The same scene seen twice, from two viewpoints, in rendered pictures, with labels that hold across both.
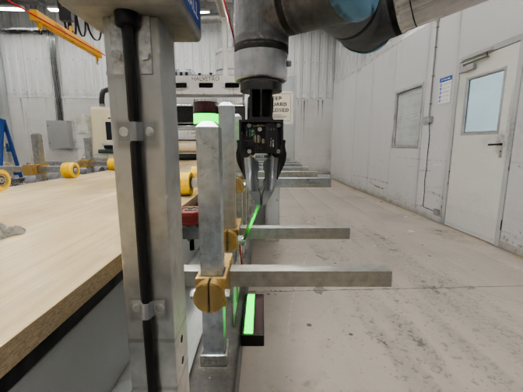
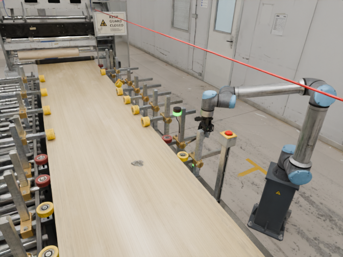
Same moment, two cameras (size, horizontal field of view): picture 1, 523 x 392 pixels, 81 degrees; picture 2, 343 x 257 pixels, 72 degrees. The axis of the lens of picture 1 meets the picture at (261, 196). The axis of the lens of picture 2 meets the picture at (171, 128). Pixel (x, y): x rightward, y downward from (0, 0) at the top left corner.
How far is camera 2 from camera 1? 1.38 m
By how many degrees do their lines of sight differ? 34
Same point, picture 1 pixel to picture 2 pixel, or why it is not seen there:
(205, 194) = (200, 145)
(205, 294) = (200, 164)
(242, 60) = (206, 113)
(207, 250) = (198, 155)
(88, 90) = not seen: outside the picture
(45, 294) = (189, 174)
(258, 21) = (211, 106)
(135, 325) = (221, 174)
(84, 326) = not seen: hidden behind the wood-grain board
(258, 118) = (209, 126)
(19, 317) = (193, 178)
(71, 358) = not seen: hidden behind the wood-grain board
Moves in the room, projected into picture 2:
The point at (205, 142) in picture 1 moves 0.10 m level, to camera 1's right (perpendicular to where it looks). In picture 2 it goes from (201, 135) to (213, 132)
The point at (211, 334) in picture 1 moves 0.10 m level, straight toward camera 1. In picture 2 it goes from (197, 171) to (206, 179)
